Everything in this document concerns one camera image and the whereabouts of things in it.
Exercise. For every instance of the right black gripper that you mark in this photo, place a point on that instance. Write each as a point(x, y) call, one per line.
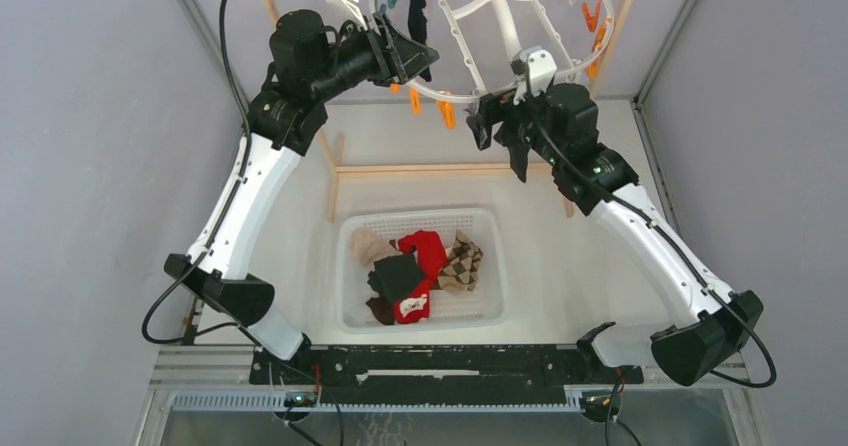
point(506, 107)

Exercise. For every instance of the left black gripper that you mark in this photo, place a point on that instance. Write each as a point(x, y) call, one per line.
point(395, 57)

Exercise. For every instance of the black sock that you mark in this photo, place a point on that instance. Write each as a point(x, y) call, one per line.
point(514, 136)
point(395, 278)

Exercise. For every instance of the santa pattern dark sock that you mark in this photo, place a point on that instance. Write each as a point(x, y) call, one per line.
point(417, 21)

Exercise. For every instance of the argyle brown sock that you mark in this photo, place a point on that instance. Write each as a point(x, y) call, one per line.
point(461, 272)

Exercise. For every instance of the red sock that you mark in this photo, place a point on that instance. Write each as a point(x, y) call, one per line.
point(431, 254)
point(416, 307)

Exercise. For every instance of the beige sock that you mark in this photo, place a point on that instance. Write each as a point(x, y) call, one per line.
point(367, 247)

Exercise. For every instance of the brown striped sock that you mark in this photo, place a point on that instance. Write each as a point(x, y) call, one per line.
point(382, 309)

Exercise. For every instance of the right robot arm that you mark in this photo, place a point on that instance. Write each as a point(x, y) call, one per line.
point(712, 327)

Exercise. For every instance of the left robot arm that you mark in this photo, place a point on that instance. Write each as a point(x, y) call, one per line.
point(312, 63)

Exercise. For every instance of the white oval clip hanger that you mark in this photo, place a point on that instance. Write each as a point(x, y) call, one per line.
point(479, 39)

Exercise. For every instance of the white plastic laundry basket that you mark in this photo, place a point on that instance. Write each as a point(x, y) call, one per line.
point(486, 305)

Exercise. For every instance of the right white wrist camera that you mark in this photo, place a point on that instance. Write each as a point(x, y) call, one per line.
point(535, 70)

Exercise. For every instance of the wooden drying rack frame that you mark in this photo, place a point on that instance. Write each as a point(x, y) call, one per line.
point(411, 165)

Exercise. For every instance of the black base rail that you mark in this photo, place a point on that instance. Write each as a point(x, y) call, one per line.
point(446, 375)

